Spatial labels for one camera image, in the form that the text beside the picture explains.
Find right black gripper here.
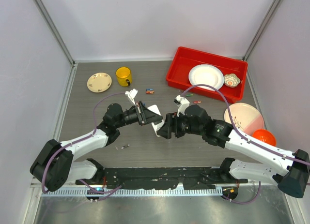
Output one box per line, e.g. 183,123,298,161
158,110,204,138

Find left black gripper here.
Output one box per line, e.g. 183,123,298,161
115,101,162,129

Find white remote control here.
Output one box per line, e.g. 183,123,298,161
147,105,164,137

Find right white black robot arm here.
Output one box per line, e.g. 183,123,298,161
153,105,310,198

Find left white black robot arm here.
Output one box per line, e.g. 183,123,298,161
30,102,163,192

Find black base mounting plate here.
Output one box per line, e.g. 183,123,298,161
84,167,248,190

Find yellow mug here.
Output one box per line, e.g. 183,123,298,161
116,67,132,87

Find cream floral plate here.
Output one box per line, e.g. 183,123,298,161
87,73,112,93

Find red plastic bin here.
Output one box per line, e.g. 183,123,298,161
166,46,248,103

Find white paper plate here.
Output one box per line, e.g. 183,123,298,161
188,64,224,90

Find pink white ceramic plate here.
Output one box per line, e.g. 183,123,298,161
229,103,264,136

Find small patterned ceramic bowl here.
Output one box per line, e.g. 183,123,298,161
224,74,241,88

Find orange plastic bowl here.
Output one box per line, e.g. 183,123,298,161
252,129,277,146

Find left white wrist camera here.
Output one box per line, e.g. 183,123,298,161
125,89,138,106

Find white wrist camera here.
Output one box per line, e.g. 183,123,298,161
125,89,138,106
173,95,190,117

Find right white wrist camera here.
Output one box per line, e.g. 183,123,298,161
173,95,190,117

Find white slotted cable duct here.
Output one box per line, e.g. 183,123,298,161
42,186,223,197

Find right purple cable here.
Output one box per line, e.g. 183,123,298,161
181,84,310,204

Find purple cable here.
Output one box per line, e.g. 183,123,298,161
41,92,126,201
181,84,310,204

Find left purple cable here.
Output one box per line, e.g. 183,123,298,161
41,92,126,201

